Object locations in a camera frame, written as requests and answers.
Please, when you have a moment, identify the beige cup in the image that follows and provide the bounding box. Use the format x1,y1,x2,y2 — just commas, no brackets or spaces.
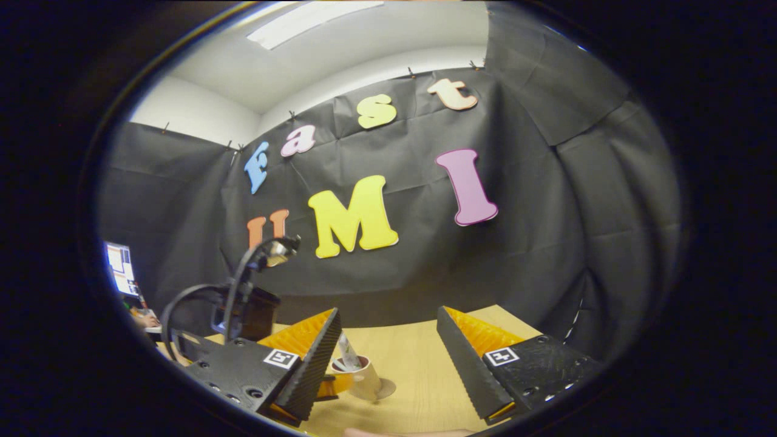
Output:
331,355,384,402

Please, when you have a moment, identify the round brown coaster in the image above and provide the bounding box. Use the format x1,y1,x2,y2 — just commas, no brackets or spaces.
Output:
364,378,397,402

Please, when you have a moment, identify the black backdrop cloth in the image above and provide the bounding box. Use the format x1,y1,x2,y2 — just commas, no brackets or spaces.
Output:
97,3,684,365

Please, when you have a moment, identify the computer monitor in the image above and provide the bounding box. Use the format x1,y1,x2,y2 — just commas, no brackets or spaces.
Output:
104,241,140,298

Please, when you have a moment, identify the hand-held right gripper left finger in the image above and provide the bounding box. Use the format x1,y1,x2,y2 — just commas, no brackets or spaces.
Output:
184,308,343,425

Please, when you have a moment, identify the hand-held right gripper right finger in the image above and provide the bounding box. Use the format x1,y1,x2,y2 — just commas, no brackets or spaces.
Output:
436,305,602,424

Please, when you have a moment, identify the black cable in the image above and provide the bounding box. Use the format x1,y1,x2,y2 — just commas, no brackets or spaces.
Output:
160,242,269,351

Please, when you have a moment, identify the white toothpaste tube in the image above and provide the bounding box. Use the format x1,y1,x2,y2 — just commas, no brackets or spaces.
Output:
337,333,364,371

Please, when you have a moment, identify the wooden desktop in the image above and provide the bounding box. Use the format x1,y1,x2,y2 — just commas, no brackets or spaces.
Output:
157,305,545,437

